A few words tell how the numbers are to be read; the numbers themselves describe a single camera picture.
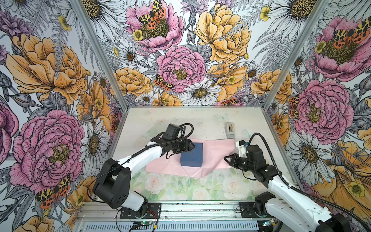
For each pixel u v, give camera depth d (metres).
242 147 0.76
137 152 0.51
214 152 0.92
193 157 0.87
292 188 0.50
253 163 0.63
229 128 1.02
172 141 0.62
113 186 0.43
